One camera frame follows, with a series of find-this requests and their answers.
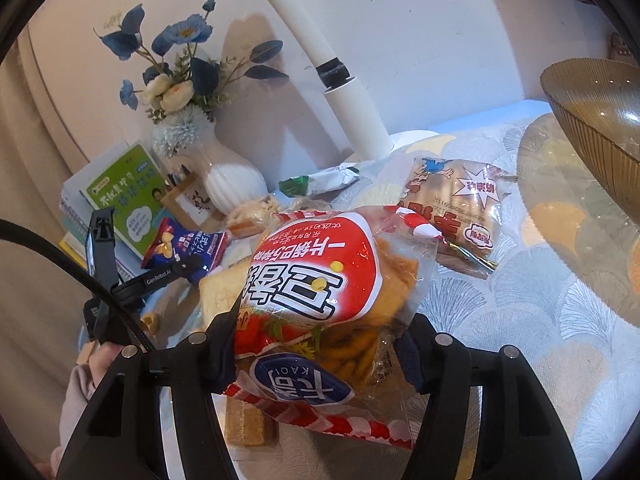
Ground person's left hand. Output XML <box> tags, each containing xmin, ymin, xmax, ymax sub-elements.
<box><xmin>86</xmin><ymin>342</ymin><xmax>122</xmax><ymax>387</ymax></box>

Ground green white snack packet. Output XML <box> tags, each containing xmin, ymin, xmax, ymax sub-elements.
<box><xmin>278</xmin><ymin>164</ymin><xmax>363</xmax><ymax>197</ymax></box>

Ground row of spiral notebooks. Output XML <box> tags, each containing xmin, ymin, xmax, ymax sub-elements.
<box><xmin>59</xmin><ymin>142</ymin><xmax>146</xmax><ymax>281</ymax></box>

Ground white desk lamp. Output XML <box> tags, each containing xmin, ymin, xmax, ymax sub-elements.
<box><xmin>255</xmin><ymin>0</ymin><xmax>451</xmax><ymax>161</ymax></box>

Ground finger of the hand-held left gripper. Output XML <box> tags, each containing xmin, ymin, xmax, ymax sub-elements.
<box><xmin>87</xmin><ymin>207</ymin><xmax>120</xmax><ymax>288</ymax></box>

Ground green cover book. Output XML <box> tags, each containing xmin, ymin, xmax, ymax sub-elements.
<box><xmin>80</xmin><ymin>145</ymin><xmax>173</xmax><ymax>257</ymax></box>

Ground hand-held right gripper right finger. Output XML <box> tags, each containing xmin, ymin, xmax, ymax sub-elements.
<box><xmin>395</xmin><ymin>314</ymin><xmax>583</xmax><ymax>480</ymax></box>

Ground blue purple snack packet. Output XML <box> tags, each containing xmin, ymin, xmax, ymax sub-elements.
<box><xmin>141</xmin><ymin>219</ymin><xmax>230</xmax><ymax>283</ymax></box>

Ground white ribbed vase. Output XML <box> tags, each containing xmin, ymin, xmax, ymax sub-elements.
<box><xmin>192</xmin><ymin>120</ymin><xmax>269</xmax><ymax>213</ymax></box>

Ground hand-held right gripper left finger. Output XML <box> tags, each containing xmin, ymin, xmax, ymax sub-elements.
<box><xmin>55</xmin><ymin>302</ymin><xmax>238</xmax><ymax>480</ymax></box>

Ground pale bread slice packet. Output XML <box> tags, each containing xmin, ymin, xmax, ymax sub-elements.
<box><xmin>199</xmin><ymin>260</ymin><xmax>257</xmax><ymax>341</ymax></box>

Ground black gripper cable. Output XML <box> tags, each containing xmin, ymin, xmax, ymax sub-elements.
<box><xmin>0</xmin><ymin>219</ymin><xmax>153</xmax><ymax>353</ymax></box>

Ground amber ribbed glass bowl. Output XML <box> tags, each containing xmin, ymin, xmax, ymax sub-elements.
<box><xmin>540</xmin><ymin>58</ymin><xmax>640</xmax><ymax>221</ymax></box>

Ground clear bread stick bag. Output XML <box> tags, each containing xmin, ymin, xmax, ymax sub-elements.
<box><xmin>395</xmin><ymin>156</ymin><xmax>517</xmax><ymax>273</ymax></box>

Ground red white snack bag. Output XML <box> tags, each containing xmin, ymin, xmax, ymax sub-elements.
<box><xmin>222</xmin><ymin>207</ymin><xmax>443</xmax><ymax>448</ymax></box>

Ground wooden pen holder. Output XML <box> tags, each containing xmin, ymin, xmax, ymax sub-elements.
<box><xmin>160</xmin><ymin>162</ymin><xmax>226</xmax><ymax>228</ymax></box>

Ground blue white artificial flowers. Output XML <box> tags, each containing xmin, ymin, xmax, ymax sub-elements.
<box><xmin>94</xmin><ymin>0</ymin><xmax>291</xmax><ymax>158</ymax></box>

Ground wafer biscuit packet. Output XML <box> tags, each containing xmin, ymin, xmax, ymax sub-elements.
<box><xmin>224</xmin><ymin>395</ymin><xmax>277</xmax><ymax>447</ymax></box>

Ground fan pattern tablecloth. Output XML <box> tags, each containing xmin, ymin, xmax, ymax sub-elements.
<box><xmin>200</xmin><ymin>110</ymin><xmax>640</xmax><ymax>480</ymax></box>

